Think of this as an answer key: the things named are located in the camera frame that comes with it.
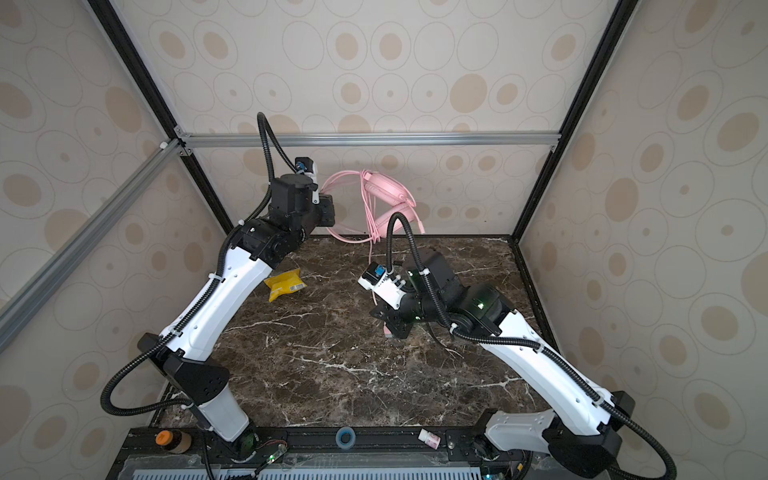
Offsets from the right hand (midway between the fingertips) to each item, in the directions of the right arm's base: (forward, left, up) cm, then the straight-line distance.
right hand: (375, 310), depth 63 cm
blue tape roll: (-17, +9, -30) cm, 35 cm away
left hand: (+25, +10, +13) cm, 30 cm away
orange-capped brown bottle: (-20, +47, -23) cm, 56 cm away
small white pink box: (-19, -12, -29) cm, 37 cm away
